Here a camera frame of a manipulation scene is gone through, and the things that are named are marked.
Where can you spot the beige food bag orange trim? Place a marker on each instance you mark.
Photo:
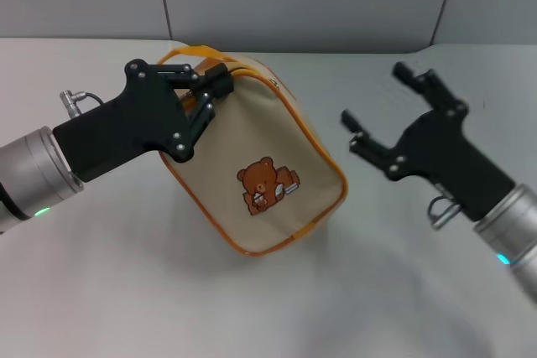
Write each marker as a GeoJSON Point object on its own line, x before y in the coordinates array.
{"type": "Point", "coordinates": [251, 131]}

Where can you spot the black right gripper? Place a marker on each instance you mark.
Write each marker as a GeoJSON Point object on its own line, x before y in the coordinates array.
{"type": "Point", "coordinates": [444, 152]}

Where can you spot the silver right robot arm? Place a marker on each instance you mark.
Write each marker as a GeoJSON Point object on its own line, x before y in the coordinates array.
{"type": "Point", "coordinates": [512, 228]}

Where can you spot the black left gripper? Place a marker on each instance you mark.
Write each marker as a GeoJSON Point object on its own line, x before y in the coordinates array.
{"type": "Point", "coordinates": [134, 123]}

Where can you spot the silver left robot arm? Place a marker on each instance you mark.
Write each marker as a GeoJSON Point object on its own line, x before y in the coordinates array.
{"type": "Point", "coordinates": [33, 173]}

